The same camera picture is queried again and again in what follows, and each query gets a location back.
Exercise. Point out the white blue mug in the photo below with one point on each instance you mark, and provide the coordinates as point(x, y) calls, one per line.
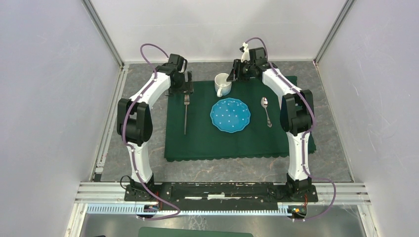
point(222, 85)

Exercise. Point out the blue slotted cable duct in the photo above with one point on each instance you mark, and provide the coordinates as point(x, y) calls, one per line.
point(142, 209)

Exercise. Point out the dark green cloth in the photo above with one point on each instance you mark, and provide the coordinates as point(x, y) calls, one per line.
point(203, 141)

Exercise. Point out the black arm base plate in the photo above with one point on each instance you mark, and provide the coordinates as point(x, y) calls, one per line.
point(218, 196)

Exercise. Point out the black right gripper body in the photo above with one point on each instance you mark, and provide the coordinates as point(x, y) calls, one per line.
point(245, 71)

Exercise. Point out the silver spoon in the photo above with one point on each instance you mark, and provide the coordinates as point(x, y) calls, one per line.
point(264, 104)

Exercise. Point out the blue polka dot plate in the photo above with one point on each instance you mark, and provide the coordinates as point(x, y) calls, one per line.
point(230, 115)

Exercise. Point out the silver fork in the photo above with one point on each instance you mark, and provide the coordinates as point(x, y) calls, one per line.
point(186, 103)

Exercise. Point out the green mat at bottom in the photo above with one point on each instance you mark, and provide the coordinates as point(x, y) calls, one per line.
point(165, 232)

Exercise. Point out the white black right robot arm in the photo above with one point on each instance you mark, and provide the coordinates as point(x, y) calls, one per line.
point(296, 116)

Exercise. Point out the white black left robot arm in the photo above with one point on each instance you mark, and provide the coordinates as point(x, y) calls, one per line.
point(134, 120)

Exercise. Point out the aluminium frame rails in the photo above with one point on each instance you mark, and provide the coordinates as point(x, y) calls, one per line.
point(352, 212)

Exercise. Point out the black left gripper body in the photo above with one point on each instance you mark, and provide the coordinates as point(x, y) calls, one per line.
point(181, 87)

